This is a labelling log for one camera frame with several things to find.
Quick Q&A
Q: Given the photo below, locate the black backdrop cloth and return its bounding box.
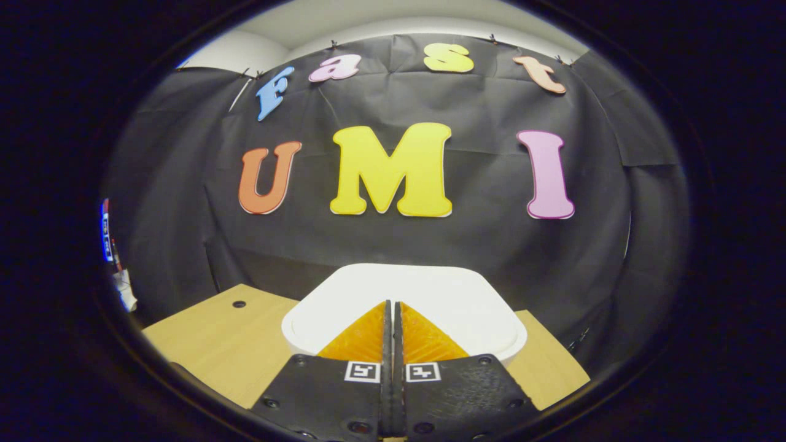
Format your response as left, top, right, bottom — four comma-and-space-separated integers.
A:
101, 34, 691, 375

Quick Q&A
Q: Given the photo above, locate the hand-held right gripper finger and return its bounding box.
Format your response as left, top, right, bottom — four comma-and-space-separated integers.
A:
393, 301, 541, 442
249, 300, 394, 442

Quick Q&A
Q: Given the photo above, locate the white desktop garbage bin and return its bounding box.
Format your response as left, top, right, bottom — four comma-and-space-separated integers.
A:
281, 263, 529, 369

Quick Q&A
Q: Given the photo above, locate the computer monitor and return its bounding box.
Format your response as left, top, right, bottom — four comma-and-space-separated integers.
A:
100, 198, 116, 263

